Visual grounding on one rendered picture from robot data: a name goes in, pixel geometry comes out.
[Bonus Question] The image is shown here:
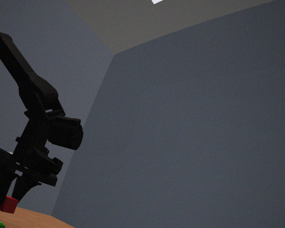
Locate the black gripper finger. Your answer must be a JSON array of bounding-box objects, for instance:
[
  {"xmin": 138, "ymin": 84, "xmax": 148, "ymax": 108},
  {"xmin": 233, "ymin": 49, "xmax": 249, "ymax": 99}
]
[
  {"xmin": 0, "ymin": 168, "xmax": 19, "ymax": 206},
  {"xmin": 11, "ymin": 176, "xmax": 42, "ymax": 203}
]

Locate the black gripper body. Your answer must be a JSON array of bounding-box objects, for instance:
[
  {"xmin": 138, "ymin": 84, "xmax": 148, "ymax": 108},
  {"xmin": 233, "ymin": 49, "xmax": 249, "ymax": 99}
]
[{"xmin": 0, "ymin": 133, "xmax": 57, "ymax": 186}]

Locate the red block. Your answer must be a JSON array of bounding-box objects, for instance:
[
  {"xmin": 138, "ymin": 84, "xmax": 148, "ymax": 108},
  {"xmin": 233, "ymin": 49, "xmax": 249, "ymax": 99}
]
[{"xmin": 0, "ymin": 196, "xmax": 18, "ymax": 214}]

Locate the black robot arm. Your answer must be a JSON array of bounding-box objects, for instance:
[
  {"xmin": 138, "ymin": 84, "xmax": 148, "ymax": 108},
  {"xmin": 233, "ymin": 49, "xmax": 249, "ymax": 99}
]
[{"xmin": 0, "ymin": 32, "xmax": 84, "ymax": 178}]

